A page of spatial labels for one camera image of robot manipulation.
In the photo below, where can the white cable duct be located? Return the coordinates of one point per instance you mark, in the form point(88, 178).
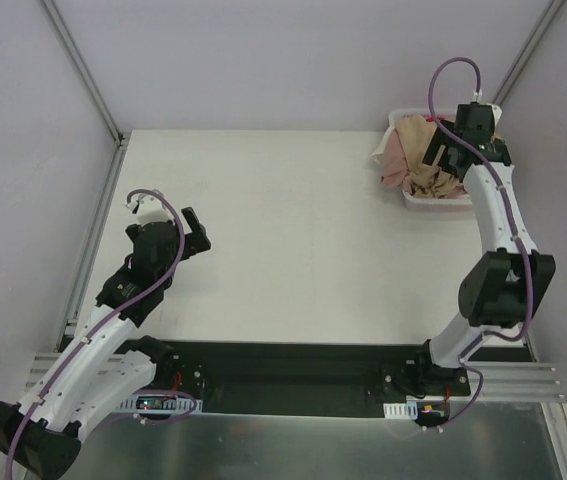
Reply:
point(166, 404)
point(401, 411)

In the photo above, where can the magenta cloth in basket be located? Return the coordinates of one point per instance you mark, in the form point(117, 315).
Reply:
point(432, 119)

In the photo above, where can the white plastic basket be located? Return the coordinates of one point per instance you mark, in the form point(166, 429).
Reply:
point(429, 205)

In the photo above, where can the aluminium frame rail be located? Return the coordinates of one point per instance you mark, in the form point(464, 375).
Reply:
point(502, 381)

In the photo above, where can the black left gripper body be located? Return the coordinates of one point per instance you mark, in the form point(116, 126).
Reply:
point(195, 235)

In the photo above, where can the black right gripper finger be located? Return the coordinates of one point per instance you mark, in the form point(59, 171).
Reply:
point(455, 161)
point(437, 151)

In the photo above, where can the right white cable duct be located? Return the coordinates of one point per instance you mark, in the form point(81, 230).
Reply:
point(401, 411)

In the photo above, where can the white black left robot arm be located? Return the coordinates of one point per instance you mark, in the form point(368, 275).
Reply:
point(44, 431)

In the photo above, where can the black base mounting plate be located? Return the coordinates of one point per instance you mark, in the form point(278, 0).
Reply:
point(318, 380)

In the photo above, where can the pink t shirt pile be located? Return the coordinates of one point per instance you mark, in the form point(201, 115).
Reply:
point(395, 172)

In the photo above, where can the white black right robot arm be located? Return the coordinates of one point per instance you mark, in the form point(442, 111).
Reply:
point(500, 295)

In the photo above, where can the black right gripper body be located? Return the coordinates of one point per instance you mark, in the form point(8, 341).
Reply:
point(443, 151)

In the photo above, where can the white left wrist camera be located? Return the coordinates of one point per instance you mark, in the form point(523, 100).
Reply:
point(148, 207)

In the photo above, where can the beige t shirt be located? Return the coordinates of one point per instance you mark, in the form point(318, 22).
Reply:
point(415, 134)

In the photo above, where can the left white cable duct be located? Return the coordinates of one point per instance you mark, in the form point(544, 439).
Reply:
point(166, 404)

